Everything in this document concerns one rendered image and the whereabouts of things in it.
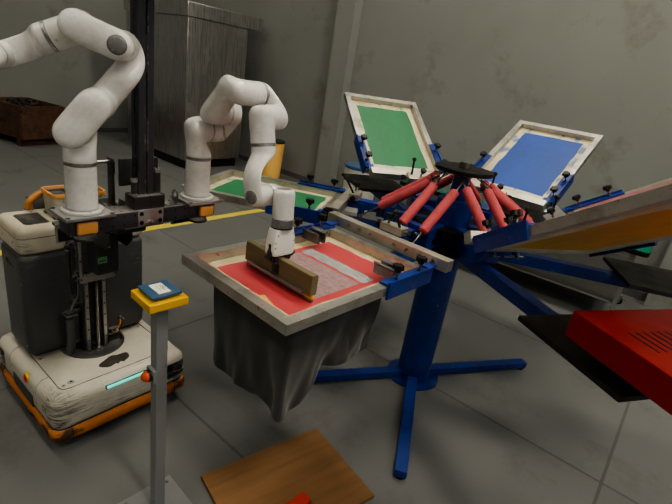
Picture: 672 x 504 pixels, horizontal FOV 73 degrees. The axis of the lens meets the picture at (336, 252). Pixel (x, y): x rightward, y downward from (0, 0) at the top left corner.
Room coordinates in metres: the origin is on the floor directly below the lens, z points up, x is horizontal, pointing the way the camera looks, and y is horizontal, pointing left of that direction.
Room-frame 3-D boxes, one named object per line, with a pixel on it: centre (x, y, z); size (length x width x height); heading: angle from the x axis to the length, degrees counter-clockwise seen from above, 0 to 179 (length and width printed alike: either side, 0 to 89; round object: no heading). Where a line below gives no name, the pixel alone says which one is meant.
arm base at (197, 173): (1.78, 0.60, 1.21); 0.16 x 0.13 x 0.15; 54
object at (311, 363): (1.46, -0.04, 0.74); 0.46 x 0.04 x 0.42; 140
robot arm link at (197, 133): (1.78, 0.58, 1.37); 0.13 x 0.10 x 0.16; 145
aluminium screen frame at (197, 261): (1.64, 0.08, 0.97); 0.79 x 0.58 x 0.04; 140
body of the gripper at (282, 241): (1.50, 0.20, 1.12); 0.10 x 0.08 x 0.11; 141
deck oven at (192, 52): (7.69, 2.73, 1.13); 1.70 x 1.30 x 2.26; 54
